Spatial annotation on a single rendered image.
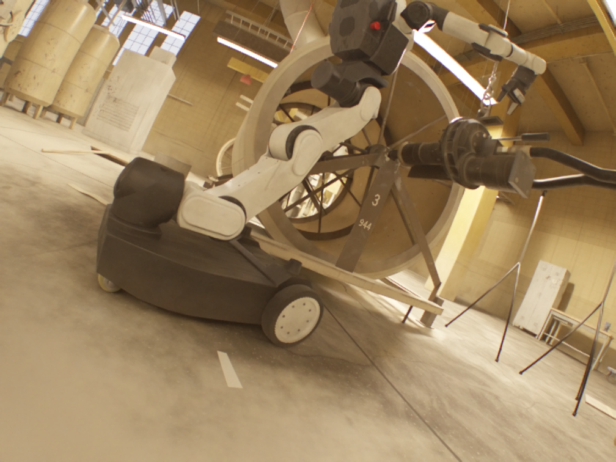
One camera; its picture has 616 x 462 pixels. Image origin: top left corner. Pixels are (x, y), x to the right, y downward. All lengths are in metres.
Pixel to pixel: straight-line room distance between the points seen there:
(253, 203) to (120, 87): 6.61
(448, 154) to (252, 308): 0.90
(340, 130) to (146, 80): 6.38
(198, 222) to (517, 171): 0.99
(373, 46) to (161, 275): 1.02
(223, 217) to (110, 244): 0.32
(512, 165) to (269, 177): 0.80
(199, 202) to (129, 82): 6.59
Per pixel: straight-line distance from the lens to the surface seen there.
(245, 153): 1.70
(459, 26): 1.19
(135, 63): 7.43
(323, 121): 1.04
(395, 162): 1.81
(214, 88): 12.40
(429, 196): 2.65
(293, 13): 6.69
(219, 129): 12.04
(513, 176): 1.04
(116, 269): 0.77
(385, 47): 1.21
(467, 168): 1.20
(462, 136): 1.24
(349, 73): 1.11
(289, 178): 0.94
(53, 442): 0.48
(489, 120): 1.33
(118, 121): 7.18
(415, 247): 2.21
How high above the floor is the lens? 0.40
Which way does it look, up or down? 3 degrees down
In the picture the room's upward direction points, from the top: 24 degrees clockwise
